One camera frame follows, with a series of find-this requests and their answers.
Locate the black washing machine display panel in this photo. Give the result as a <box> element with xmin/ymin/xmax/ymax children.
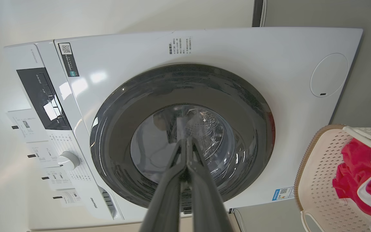
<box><xmin>16</xmin><ymin>67</ymin><xmax>72</xmax><ymax>131</ymax></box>

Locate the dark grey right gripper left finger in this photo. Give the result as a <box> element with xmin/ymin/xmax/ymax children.
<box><xmin>139</xmin><ymin>139</ymin><xmax>187</xmax><ymax>232</ymax></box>

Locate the steel perforated washer drum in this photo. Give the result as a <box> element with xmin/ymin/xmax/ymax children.
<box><xmin>131</xmin><ymin>105</ymin><xmax>236</xmax><ymax>184</ymax></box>

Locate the round white filter cover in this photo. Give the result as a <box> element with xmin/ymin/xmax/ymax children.
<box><xmin>310</xmin><ymin>53</ymin><xmax>349</xmax><ymax>98</ymax></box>

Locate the red garment with white stripe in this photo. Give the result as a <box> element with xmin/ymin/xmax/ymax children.
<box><xmin>332</xmin><ymin>138</ymin><xmax>371</xmax><ymax>231</ymax></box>

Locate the white washing machine control knob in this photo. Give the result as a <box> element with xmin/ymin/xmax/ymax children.
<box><xmin>57</xmin><ymin>151</ymin><xmax>80</xmax><ymax>171</ymax></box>

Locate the clear sticker with black text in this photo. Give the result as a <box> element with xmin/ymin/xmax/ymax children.
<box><xmin>169</xmin><ymin>36</ymin><xmax>193</xmax><ymax>56</ymax></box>

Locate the dark grey vertical post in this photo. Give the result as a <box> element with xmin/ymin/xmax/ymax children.
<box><xmin>252</xmin><ymin>0</ymin><xmax>264</xmax><ymax>27</ymax></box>

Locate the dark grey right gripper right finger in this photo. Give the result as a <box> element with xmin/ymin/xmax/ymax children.
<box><xmin>187</xmin><ymin>138</ymin><xmax>233</xmax><ymax>232</ymax></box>

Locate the round dark washing machine door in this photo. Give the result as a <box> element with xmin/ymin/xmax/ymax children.
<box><xmin>90</xmin><ymin>63</ymin><xmax>275</xmax><ymax>214</ymax></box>

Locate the dark sticker with QR code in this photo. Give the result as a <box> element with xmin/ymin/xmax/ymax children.
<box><xmin>58</xmin><ymin>43</ymin><xmax>80</xmax><ymax>77</ymax></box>

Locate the white front-load washing machine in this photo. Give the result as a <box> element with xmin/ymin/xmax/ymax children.
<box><xmin>4</xmin><ymin>27</ymin><xmax>364</xmax><ymax>231</ymax></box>

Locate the white detergent drawer with logo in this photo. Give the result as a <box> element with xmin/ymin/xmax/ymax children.
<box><xmin>89</xmin><ymin>185</ymin><xmax>123</xmax><ymax>221</ymax></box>

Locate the beige perforated laundry basket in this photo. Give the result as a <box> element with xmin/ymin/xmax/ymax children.
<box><xmin>294</xmin><ymin>124</ymin><xmax>371</xmax><ymax>232</ymax></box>

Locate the blue energy label sticker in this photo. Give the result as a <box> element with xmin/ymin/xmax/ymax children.
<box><xmin>272</xmin><ymin>186</ymin><xmax>295</xmax><ymax>201</ymax></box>

